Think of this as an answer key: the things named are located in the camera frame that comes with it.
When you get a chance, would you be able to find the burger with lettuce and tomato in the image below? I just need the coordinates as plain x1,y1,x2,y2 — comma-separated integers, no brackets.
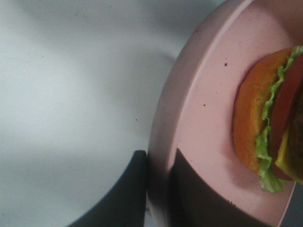
232,46,303,193

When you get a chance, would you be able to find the pink plate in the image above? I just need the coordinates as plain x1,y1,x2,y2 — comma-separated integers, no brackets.
148,0,303,227

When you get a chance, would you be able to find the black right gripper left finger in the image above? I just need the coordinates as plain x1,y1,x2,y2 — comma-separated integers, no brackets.
70,150,147,227

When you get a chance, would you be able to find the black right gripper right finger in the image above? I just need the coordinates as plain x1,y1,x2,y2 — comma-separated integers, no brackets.
170,149,282,227

